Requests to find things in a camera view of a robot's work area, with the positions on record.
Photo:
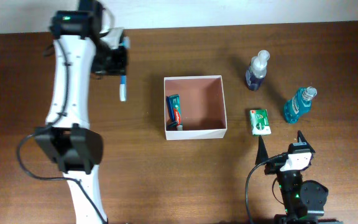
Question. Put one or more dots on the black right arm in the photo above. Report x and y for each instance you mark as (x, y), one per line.
(303, 200)

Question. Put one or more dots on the blue mouthwash bottle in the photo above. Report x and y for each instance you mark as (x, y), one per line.
(300, 104)

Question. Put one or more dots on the blue white toothbrush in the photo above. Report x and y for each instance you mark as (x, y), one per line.
(123, 84)

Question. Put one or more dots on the green soap bar pack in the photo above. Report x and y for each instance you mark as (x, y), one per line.
(259, 122)

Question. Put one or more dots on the pink white open box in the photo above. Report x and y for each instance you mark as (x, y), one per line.
(202, 107)

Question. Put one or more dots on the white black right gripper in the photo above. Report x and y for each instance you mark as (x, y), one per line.
(262, 155)

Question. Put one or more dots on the red green toothpaste tube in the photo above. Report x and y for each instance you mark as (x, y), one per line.
(175, 102)

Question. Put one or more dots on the purple foam soap bottle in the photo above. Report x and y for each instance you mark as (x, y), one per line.
(257, 70)

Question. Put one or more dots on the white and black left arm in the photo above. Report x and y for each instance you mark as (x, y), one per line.
(81, 48)

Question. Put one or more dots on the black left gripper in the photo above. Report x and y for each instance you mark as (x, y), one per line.
(120, 68)

